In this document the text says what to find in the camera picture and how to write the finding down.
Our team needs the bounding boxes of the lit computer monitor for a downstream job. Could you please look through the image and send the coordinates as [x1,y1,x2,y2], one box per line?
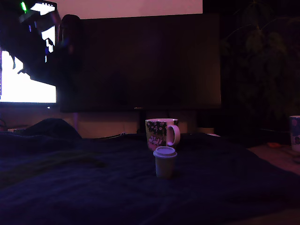
[0,1,58,110]

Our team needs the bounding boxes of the pale mug with dots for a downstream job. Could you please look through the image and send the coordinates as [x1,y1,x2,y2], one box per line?
[288,115,300,153]

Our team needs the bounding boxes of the grey desk cable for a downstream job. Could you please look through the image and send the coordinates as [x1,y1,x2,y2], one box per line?
[93,132,126,139]

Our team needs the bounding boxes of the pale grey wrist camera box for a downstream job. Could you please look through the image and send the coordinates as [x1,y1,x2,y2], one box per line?
[19,9,60,32]

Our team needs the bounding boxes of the black monitor stand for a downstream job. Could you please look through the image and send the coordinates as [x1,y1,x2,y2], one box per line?
[137,111,147,134]

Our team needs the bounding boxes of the dark blue table cloth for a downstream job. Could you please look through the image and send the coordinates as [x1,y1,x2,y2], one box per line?
[0,118,300,225]

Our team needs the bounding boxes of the white floral print mug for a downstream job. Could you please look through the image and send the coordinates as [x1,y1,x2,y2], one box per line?
[144,118,180,152]

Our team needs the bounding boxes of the black headphones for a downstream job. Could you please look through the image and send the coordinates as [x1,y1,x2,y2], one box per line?
[58,14,83,71]

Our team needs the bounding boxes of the white coffee capsule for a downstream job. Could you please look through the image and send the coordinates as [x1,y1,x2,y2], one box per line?
[153,146,178,179]

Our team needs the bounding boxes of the dark wide computer monitor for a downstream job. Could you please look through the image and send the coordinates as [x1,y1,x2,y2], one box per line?
[60,13,222,113]

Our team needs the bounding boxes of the green leafy house plant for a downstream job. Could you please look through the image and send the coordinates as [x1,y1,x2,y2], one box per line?
[220,0,300,122]

